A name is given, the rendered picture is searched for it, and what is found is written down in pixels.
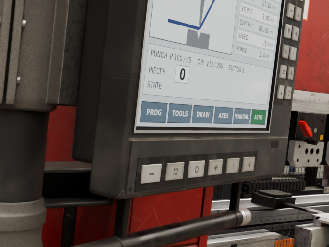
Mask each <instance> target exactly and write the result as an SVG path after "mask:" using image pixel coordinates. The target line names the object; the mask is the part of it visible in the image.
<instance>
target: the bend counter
mask: <svg viewBox="0 0 329 247"><path fill-rule="evenodd" d="M189 73H190V67H188V66H182V65H176V71H175V80H174V82H175V83H183V84H188V82H189Z"/></svg>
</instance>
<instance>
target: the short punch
mask: <svg viewBox="0 0 329 247"><path fill-rule="evenodd" d="M322 186H323V187H324V189H323V193H329V166H328V165H326V166H325V165H324V170H323V178H322Z"/></svg>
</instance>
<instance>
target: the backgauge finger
mask: <svg viewBox="0 0 329 247"><path fill-rule="evenodd" d="M295 201H296V198H295V197H292V194H291V193H287V192H283V191H279V190H259V191H258V192H257V193H252V197H251V203H254V204H258V205H261V206H265V207H268V208H272V209H283V208H294V209H298V210H301V211H305V212H309V213H312V214H321V213H324V212H321V211H318V210H314V209H310V208H306V207H302V206H299V205H295Z"/></svg>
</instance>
